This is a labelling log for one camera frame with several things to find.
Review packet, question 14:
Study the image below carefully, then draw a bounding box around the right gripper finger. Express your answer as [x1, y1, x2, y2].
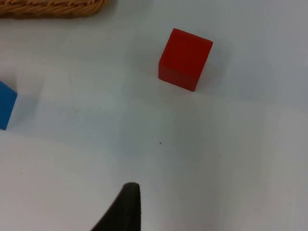
[90, 182, 141, 231]

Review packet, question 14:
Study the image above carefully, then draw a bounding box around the blue cube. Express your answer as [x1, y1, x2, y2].
[0, 81, 18, 131]

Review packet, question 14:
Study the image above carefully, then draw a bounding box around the red cube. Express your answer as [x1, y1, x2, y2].
[158, 28, 214, 92]

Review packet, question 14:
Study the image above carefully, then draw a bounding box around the pale brown wicker basket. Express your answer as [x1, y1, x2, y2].
[0, 0, 109, 19]

